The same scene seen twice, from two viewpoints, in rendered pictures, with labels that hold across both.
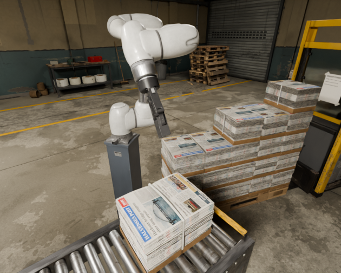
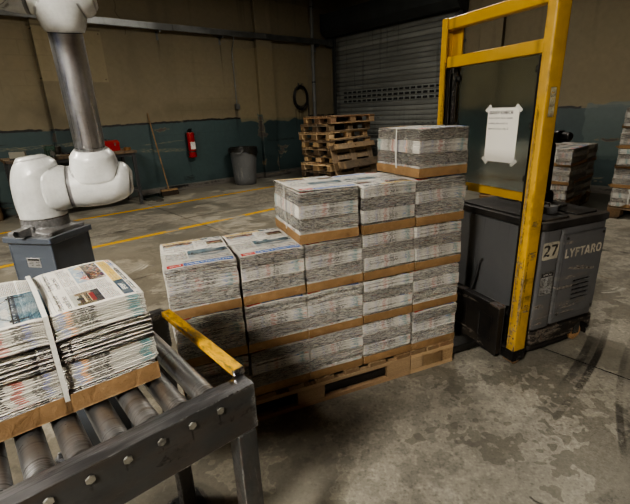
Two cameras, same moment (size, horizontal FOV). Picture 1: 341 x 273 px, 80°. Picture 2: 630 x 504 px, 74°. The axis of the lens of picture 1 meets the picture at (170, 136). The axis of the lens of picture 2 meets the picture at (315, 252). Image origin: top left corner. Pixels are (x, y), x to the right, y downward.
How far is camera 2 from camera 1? 0.66 m
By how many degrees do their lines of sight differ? 9
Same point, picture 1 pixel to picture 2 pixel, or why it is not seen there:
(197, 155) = (219, 265)
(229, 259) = (176, 415)
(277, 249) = (413, 465)
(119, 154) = (36, 262)
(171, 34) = not seen: outside the picture
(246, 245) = (229, 391)
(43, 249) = not seen: outside the picture
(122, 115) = (32, 174)
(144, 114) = (85, 173)
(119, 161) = not seen: hidden behind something
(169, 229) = not seen: outside the picture
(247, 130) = (326, 211)
